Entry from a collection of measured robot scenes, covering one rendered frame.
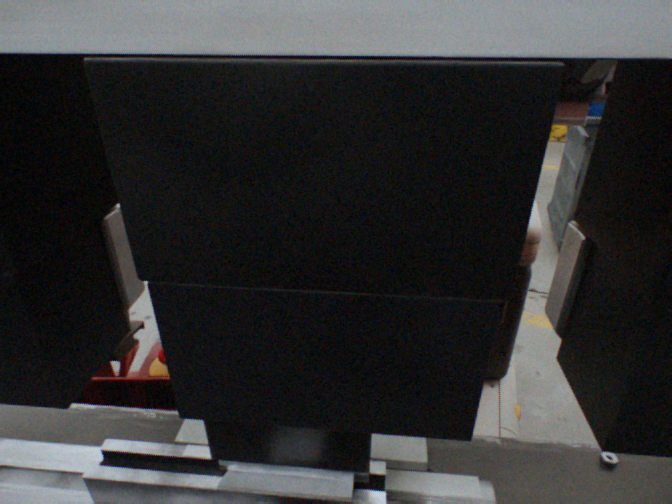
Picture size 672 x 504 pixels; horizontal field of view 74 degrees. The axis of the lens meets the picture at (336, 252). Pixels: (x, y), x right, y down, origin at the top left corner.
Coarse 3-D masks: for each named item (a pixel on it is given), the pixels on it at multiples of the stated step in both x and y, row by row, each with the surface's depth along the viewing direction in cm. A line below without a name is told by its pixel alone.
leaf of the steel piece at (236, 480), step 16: (224, 480) 28; (240, 480) 29; (256, 480) 29; (272, 480) 29; (288, 480) 29; (304, 480) 29; (320, 480) 29; (336, 480) 29; (320, 496) 27; (336, 496) 27
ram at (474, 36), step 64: (0, 0) 13; (64, 0) 13; (128, 0) 13; (192, 0) 13; (256, 0) 13; (320, 0) 13; (384, 0) 13; (448, 0) 12; (512, 0) 12; (576, 0) 12; (640, 0) 12
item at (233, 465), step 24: (216, 432) 27; (240, 432) 26; (264, 432) 26; (288, 432) 26; (312, 432) 26; (336, 432) 26; (216, 456) 28; (240, 456) 28; (264, 456) 27; (288, 456) 27; (312, 456) 27; (336, 456) 27; (360, 456) 26; (360, 480) 29
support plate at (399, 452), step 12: (192, 420) 33; (180, 432) 32; (192, 432) 32; (204, 432) 32; (180, 444) 32; (192, 444) 32; (204, 444) 32; (372, 444) 31; (384, 444) 31; (396, 444) 31; (408, 444) 31; (420, 444) 31; (372, 456) 31; (384, 456) 31; (396, 456) 31; (408, 456) 31; (420, 456) 31; (396, 468) 31; (408, 468) 31; (420, 468) 31
